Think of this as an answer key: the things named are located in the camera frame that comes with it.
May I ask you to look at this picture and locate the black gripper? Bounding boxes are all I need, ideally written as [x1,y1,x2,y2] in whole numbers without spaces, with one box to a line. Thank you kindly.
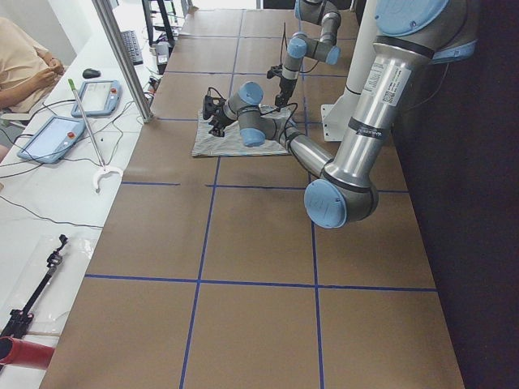
[208,105,234,137]
[275,75,296,109]

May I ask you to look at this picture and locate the blue white striped polo shirt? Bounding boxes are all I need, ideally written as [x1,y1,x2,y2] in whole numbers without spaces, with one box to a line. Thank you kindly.
[191,109,289,157]

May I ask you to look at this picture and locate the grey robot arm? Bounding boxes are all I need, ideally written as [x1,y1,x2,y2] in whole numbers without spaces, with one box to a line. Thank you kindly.
[267,1,341,109]
[202,1,480,229]

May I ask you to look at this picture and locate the far teach pendant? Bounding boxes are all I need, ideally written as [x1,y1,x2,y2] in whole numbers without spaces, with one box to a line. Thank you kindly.
[78,80,122,118]

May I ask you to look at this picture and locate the teach pendant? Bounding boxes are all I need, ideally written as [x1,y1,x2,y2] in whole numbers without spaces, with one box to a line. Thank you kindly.
[78,80,122,118]
[17,115,86,164]

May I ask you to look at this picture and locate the black keyboard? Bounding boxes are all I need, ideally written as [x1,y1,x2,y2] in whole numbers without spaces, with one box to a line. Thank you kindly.
[120,30,144,65]

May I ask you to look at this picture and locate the chrome metal rod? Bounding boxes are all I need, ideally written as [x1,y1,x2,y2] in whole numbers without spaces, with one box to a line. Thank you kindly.
[68,79,123,193]

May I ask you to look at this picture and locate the black computer mouse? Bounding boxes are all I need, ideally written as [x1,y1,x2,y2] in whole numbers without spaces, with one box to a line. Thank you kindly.
[82,68,101,79]

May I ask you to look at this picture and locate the near teach pendant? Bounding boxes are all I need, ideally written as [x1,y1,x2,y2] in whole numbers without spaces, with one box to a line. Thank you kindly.
[17,115,86,164]

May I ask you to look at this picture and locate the person in beige shirt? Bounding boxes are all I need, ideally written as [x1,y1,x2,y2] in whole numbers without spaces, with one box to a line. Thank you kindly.
[1,18,65,113]

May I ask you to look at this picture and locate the black tripod stick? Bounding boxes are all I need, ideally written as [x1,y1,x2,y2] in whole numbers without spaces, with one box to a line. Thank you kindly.
[1,234,68,339]

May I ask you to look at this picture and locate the red cylinder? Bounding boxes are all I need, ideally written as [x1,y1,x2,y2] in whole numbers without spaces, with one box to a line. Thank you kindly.
[1,336,54,370]

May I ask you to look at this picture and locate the left black braided cable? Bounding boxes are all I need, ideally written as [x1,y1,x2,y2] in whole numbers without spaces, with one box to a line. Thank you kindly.
[206,87,310,141]

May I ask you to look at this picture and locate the black braided cable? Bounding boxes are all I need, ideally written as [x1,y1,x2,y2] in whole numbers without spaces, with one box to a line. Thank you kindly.
[281,22,321,74]
[206,87,310,141]

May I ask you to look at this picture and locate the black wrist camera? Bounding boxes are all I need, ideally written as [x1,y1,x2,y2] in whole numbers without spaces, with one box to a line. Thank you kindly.
[202,94,226,120]
[266,64,283,79]

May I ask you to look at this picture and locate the right black braided cable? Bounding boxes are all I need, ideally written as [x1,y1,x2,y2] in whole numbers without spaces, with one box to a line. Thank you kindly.
[281,22,321,74]

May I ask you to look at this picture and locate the aluminium frame post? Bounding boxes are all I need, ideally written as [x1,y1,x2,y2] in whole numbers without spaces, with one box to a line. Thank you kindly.
[92,0,153,123]

